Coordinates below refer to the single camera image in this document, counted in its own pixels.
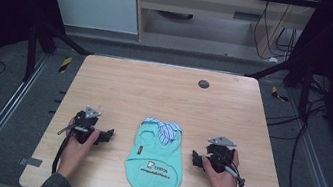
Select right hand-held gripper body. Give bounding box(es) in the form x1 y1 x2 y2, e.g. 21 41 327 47
201 133 239 177

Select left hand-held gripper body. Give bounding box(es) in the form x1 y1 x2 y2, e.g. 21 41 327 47
69 103 106 148

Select teal pet shirt striped collar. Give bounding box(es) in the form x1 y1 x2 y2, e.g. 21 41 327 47
120 113 192 187

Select grey round table grommet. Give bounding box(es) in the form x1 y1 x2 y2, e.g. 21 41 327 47
197 78 211 90

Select grey metal table bracket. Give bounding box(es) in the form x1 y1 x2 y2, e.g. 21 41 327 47
19 155 44 169

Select yellow black striped tape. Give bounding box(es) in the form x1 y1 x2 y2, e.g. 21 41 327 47
269 85 292 104
57 54 74 75

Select left hand-held gripper black cable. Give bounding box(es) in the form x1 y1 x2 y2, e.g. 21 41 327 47
51 122 90 179

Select person's right hand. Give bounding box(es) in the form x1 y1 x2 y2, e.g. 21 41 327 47
196 144 245 187

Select person's left hand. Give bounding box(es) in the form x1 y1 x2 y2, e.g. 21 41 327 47
55 116 103 183

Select black metal stand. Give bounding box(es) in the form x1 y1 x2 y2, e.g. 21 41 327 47
20 16 99 93
240 50 317 122

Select light wooden desk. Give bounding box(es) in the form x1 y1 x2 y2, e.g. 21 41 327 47
124 0 321 69

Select black cables under desk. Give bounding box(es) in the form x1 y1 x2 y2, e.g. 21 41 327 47
248 0 304 65

